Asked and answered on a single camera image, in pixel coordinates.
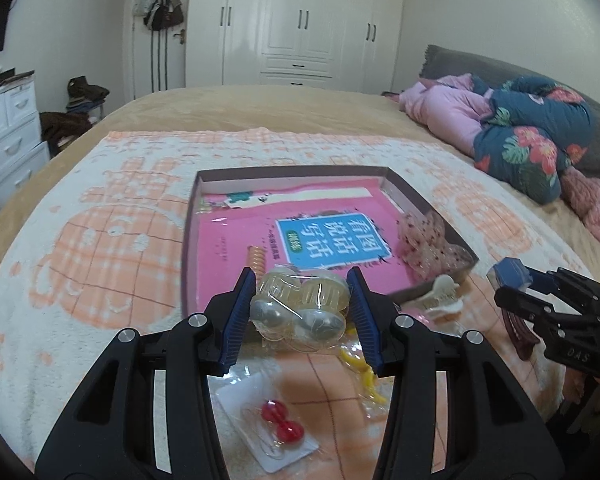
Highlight yellow hair clip packet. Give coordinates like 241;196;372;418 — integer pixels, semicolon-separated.
337;327;396;413

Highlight bags hanging on door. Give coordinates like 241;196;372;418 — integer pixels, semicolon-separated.
162;0;185;28

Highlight pink book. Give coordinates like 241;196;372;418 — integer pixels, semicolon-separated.
195;187;416;311

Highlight red bead earrings packet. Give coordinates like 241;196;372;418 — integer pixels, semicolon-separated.
215;382;321;473

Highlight bed with tan bedspread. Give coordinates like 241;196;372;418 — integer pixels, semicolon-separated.
0;85;600;480

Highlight pink quilt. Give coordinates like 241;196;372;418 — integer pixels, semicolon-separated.
397;74;501;156

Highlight shallow cardboard box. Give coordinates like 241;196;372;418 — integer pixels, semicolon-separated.
181;165;480;346

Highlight orange white printed blanket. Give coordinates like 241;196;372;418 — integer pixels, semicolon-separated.
0;127;596;480

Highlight orange spiral hair tie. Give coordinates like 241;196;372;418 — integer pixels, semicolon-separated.
247;244;270;273

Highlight white door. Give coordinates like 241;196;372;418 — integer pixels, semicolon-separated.
127;0;191;101

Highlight black hanging bag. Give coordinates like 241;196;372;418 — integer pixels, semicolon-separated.
145;0;167;31

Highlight pink dotted scrunchie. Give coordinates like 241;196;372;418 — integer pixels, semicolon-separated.
396;210;473;281

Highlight dark clothing heap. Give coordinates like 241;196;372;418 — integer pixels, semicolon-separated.
40;111;93;158

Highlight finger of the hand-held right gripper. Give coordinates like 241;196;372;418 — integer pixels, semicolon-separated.
486;257;568;341
527;266;600;311

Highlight dark red hair clip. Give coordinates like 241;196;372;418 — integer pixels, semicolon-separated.
500;305;536;361

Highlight dark floral quilt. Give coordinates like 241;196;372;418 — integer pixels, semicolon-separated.
472;76;595;205

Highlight white wardrobe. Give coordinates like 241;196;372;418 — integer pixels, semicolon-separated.
185;0;406;93

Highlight white claw hair clip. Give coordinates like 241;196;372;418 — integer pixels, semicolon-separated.
422;274;466;333

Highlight pile of folded clothes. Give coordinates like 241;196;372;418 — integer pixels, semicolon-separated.
65;76;110;116

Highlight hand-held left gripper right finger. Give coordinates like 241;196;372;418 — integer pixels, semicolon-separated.
346;266;566;480

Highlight white drawer chest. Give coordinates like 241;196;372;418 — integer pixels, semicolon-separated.
0;72;51;206

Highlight pink knit blanket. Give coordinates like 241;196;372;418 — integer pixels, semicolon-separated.
560;167;600;248

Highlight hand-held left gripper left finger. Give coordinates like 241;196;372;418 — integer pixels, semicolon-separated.
35;266;258;480

